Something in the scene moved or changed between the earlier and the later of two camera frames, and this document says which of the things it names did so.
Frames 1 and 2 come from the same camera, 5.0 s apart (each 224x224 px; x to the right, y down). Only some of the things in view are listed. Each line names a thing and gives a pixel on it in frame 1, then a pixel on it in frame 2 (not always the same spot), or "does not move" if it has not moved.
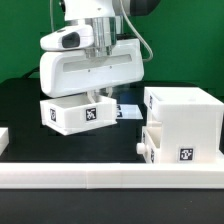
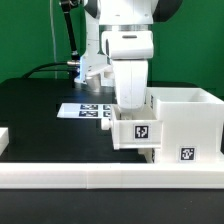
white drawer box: x=70 y=115 to x=135 y=130
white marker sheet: x=128 y=111 to x=85 y=110
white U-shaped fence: x=106 y=175 does not move
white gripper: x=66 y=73 to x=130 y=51
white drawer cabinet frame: x=192 y=124 does not move
